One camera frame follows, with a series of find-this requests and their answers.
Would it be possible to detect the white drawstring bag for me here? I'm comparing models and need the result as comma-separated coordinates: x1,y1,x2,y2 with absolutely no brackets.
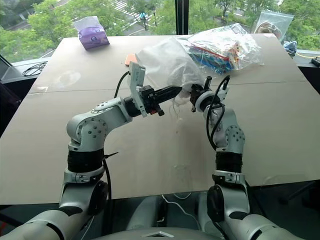
134,36,208,121

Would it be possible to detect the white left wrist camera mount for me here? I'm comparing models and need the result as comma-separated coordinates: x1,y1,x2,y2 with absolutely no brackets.
127,60,148,118

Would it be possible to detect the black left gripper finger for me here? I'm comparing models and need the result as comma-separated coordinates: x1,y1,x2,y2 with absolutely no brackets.
154,89,182,105
153,85,183,97

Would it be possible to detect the thin white cable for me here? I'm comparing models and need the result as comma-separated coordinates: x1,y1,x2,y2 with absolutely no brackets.
161,191,198,227

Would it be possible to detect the blue crumpled cloth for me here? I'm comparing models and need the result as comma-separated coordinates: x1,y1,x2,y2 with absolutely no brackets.
283,40,299,55

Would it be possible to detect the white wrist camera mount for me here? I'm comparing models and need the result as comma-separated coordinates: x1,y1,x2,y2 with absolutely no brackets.
127,60,148,118
196,84,230,113

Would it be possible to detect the dark window frame post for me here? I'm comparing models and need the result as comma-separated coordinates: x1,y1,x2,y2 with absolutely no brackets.
174,0,190,36

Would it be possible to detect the purple tissue pack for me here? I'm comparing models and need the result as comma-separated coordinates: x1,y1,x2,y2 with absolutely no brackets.
73,15,111,52

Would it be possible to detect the grey robot torso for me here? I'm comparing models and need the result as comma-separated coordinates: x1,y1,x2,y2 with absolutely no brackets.
92,193,227,240

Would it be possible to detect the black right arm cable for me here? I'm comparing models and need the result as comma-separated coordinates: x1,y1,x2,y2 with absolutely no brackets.
206,74,231,152

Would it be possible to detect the clear bag of colourful items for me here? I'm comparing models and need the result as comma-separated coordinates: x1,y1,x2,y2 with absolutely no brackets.
176,23,265,76

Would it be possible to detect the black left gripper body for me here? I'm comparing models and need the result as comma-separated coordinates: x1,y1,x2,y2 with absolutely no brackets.
139,85,165,117

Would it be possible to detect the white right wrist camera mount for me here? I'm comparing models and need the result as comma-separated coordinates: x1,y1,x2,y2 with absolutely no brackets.
196,84,230,113

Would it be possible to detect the black coiled cable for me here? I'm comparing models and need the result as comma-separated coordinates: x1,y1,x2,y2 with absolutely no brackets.
22,61,49,77

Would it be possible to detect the clear zip bag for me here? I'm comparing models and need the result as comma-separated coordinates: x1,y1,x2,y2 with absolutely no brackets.
254,10,295,43

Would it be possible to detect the yellow cable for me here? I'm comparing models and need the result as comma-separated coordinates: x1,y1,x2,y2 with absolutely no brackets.
296,51,320,60

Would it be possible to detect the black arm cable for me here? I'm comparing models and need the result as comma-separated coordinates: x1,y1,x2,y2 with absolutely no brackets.
206,74,231,152
101,70,132,218

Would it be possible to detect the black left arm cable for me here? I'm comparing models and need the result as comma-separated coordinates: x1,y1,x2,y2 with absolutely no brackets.
101,70,132,218

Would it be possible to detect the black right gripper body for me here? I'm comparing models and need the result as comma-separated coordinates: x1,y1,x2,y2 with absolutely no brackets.
189,75,213,113

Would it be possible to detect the orange folded towel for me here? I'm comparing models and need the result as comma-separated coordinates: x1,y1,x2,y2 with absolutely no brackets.
124,53,139,67

